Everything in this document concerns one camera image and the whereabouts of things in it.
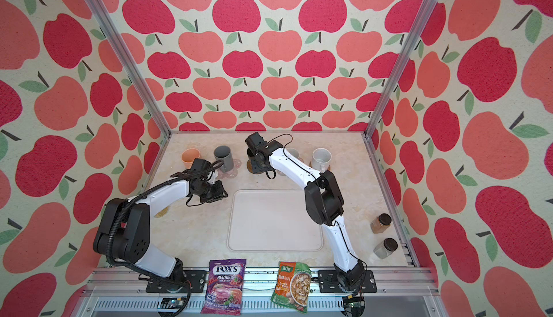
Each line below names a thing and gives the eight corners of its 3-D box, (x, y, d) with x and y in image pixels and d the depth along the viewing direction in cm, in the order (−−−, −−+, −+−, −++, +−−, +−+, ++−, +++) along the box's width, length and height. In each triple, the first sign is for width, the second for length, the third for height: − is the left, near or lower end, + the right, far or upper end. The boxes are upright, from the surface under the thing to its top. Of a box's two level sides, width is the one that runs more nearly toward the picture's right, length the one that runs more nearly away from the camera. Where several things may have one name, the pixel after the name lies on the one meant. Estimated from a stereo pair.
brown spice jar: (372, 234, 87) (382, 224, 79) (369, 224, 90) (378, 213, 82) (382, 234, 87) (393, 224, 79) (379, 224, 90) (389, 213, 82)
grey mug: (217, 171, 106) (212, 157, 98) (220, 160, 111) (215, 145, 103) (233, 171, 106) (229, 157, 98) (234, 160, 111) (231, 145, 103)
